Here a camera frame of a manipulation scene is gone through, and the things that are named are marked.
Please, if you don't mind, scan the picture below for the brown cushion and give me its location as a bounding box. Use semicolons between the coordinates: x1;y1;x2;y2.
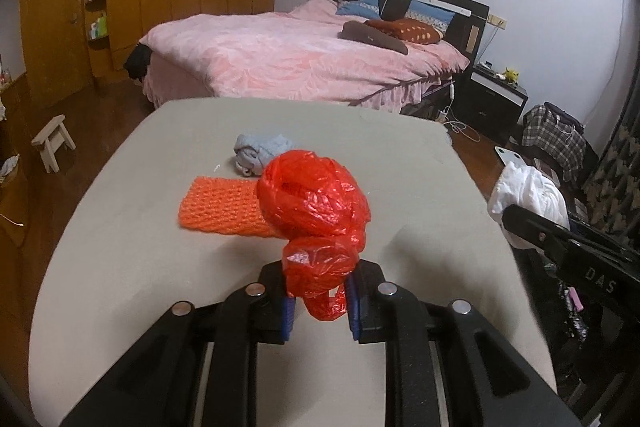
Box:
338;21;410;56

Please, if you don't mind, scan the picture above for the camouflage cloth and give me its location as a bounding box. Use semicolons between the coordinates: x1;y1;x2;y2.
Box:
582;117;640;238

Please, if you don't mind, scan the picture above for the wooden side cabinet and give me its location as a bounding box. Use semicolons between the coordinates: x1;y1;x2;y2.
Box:
0;74;31;233

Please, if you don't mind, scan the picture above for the flat orange foam net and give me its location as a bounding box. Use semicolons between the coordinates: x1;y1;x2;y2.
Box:
178;176;281;239

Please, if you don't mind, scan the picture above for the plaid bag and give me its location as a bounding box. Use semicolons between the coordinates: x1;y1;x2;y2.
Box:
522;104;587;182

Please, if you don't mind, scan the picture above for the white bathroom scale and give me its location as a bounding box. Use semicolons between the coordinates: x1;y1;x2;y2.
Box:
494;146;531;168

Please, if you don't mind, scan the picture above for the black bed headboard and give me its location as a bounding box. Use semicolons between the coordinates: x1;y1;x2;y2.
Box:
316;0;491;72

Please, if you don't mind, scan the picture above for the bed with pink cover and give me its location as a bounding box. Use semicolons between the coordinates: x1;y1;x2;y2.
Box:
137;0;471;112

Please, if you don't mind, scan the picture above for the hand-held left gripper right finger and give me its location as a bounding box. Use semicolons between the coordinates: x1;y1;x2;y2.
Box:
347;261;583;427

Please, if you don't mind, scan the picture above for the black cloth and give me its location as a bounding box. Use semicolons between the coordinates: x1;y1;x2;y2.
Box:
124;43;153;82

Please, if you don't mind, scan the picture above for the light blue crumpled cloth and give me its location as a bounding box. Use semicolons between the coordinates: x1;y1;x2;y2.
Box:
234;133;303;178

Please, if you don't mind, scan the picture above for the white plastic bag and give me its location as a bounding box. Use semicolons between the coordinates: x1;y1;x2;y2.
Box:
489;162;571;250

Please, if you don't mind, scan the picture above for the white charger cable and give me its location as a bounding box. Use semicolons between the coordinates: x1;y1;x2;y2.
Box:
440;79;481;142

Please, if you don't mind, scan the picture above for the red patterned pillow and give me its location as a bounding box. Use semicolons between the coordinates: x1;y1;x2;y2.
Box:
365;19;443;45

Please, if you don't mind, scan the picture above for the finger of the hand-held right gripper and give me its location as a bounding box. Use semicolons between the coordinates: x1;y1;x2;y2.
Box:
501;204;640;270
567;216;640;255

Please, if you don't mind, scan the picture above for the black nightstand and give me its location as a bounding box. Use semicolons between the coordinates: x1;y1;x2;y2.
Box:
457;64;529;142

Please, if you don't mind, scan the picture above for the small white stool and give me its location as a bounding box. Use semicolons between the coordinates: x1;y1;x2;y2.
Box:
31;114;77;174

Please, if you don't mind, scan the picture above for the blue pillow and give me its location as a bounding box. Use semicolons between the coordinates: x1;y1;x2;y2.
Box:
405;7;455;35
336;0;381;18

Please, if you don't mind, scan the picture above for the glossy red plastic bag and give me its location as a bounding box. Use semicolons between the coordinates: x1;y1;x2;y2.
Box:
256;149;373;323

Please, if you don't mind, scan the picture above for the picture frame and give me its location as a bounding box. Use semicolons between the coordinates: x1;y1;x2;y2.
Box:
532;157;562;182

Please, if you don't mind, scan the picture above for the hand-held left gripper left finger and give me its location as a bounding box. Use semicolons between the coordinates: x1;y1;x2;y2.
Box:
60;262;301;427

